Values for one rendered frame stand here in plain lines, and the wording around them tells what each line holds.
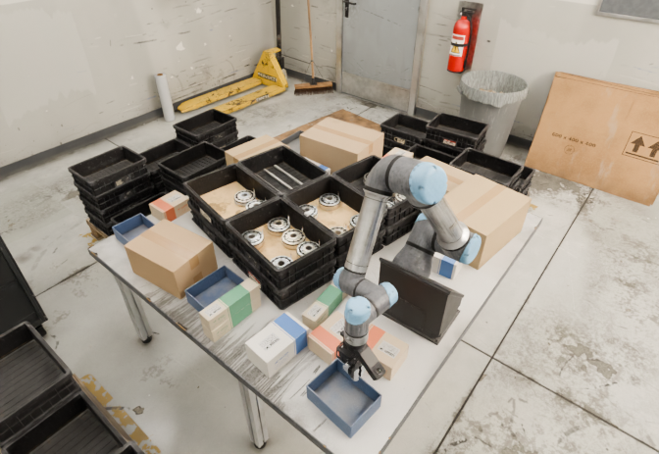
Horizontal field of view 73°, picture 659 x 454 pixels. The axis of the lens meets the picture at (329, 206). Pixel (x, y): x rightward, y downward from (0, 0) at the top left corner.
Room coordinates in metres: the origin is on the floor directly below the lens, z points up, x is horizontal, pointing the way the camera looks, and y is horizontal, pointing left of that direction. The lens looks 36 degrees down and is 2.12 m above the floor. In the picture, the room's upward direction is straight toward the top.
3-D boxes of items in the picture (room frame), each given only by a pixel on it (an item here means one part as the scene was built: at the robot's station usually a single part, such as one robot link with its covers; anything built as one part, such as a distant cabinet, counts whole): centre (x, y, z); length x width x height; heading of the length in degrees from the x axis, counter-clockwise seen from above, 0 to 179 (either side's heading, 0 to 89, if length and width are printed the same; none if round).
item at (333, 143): (2.37, -0.07, 0.80); 0.40 x 0.30 x 0.20; 56
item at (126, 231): (1.65, 0.91, 0.74); 0.20 x 0.15 x 0.07; 48
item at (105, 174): (2.55, 1.47, 0.37); 0.40 x 0.30 x 0.45; 141
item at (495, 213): (1.69, -0.70, 0.80); 0.40 x 0.30 x 0.20; 134
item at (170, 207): (1.87, 0.82, 0.74); 0.16 x 0.12 x 0.07; 142
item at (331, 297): (1.22, 0.01, 0.73); 0.24 x 0.06 x 0.06; 145
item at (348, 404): (0.82, -0.05, 0.74); 0.20 x 0.15 x 0.07; 46
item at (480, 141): (3.10, -0.97, 0.37); 0.42 x 0.34 x 0.46; 51
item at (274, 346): (1.02, 0.19, 0.75); 0.20 x 0.12 x 0.09; 137
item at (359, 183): (1.83, -0.25, 0.87); 0.40 x 0.30 x 0.11; 40
